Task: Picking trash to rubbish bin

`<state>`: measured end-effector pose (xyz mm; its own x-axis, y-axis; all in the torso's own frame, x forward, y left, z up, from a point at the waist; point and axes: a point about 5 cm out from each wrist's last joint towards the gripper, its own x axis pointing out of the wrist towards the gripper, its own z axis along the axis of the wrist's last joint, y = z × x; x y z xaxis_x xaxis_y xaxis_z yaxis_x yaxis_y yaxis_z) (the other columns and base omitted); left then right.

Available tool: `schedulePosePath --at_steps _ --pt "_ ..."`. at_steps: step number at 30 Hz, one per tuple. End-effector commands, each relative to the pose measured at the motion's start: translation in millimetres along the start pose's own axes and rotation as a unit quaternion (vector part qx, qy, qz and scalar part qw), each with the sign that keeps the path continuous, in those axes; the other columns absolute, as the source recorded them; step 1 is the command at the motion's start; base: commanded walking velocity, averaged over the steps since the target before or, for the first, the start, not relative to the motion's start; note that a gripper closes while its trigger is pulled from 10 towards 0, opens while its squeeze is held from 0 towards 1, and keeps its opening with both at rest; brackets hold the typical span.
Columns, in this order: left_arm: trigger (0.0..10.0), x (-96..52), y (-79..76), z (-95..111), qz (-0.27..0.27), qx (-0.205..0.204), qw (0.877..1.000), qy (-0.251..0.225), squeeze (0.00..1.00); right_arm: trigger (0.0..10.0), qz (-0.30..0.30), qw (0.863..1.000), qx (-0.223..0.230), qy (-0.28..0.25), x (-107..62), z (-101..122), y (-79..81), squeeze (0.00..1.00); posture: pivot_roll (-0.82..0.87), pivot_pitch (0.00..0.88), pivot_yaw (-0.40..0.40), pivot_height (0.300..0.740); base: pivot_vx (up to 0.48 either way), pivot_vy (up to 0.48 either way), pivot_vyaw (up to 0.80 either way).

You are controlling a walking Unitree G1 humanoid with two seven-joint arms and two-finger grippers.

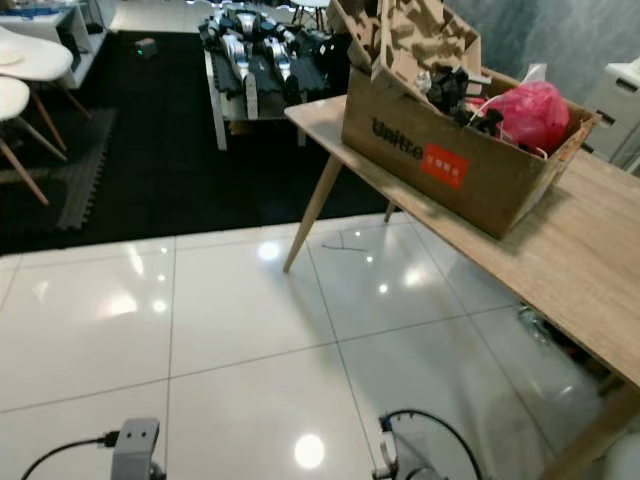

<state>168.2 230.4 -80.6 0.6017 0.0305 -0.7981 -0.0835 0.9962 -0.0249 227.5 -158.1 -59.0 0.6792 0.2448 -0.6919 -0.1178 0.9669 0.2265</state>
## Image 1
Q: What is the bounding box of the white desk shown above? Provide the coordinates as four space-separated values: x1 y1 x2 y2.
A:
0 0 106 61

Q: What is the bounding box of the small silver metal object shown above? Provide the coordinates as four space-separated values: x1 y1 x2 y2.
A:
518 305 556 346

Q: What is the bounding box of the white drawer cabinet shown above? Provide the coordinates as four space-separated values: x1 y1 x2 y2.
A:
582 60 640 171

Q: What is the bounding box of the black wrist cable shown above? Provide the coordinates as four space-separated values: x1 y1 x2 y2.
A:
20 430 121 480
380 408 486 480

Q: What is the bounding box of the grey moulded pulp tray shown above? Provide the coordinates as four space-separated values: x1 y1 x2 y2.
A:
375 0 481 101
328 0 386 71

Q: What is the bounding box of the white shell chair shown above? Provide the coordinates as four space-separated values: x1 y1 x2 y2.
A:
0 75 53 206
0 27 96 121

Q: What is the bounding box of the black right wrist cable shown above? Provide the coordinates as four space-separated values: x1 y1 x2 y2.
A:
380 408 486 480

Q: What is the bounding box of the light wooden table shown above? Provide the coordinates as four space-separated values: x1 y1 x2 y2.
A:
282 95 640 480

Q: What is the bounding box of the brown cardboard box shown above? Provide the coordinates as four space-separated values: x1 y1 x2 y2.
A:
342 65 601 239

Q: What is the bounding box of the red plastic bag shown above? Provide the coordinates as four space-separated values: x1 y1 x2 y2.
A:
490 82 571 154

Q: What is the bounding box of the black floor mat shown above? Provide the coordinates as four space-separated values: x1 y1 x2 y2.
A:
0 30 391 256

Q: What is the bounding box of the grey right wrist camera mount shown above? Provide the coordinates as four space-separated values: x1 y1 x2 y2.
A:
372 412 426 480

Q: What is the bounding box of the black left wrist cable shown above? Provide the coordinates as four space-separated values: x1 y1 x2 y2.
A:
20 430 121 480

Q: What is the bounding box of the thin dark floor wire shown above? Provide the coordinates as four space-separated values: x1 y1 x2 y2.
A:
335 230 383 253

